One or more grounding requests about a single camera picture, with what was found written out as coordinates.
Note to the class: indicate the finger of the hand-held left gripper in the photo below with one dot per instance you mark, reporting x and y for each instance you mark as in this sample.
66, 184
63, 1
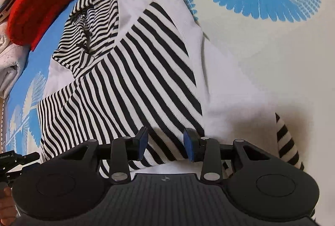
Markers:
27, 158

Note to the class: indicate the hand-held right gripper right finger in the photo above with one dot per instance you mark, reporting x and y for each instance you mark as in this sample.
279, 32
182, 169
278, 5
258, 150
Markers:
188, 146

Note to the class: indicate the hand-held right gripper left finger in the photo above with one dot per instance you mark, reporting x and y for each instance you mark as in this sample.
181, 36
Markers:
143, 146

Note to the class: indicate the black white striped shirt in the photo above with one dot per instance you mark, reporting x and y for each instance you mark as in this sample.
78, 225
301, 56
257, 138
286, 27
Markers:
146, 84

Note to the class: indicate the person's left hand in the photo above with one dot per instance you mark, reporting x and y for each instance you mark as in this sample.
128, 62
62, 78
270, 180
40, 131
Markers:
7, 201

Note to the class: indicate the tan stitched cushion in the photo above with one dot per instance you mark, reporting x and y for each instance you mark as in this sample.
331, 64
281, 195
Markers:
2, 124

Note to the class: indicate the white folded cloth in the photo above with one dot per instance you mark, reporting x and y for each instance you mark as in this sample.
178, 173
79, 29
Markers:
10, 63

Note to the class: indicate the blue white patterned blanket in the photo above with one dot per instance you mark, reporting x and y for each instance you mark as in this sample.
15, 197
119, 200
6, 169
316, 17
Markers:
261, 40

